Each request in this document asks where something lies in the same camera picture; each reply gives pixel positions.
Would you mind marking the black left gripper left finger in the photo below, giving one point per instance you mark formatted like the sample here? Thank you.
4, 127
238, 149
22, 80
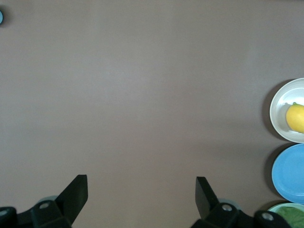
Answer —
71, 202

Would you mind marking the yellow lemon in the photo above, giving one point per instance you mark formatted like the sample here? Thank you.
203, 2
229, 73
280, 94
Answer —
295, 117

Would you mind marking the light green plate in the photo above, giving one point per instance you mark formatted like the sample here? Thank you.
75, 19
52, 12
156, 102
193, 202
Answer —
273, 209

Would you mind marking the small blue-grey round object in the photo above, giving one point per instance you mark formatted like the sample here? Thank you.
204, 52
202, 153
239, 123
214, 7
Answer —
1, 17

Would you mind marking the beige plate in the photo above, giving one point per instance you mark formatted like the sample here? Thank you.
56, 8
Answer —
279, 111

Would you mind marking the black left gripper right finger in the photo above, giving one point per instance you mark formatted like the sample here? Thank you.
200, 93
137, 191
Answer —
207, 204

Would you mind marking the blue plate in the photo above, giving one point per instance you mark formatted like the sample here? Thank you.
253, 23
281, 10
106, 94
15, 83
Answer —
291, 173

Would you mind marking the green lettuce leaf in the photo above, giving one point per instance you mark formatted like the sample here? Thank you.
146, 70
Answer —
295, 217

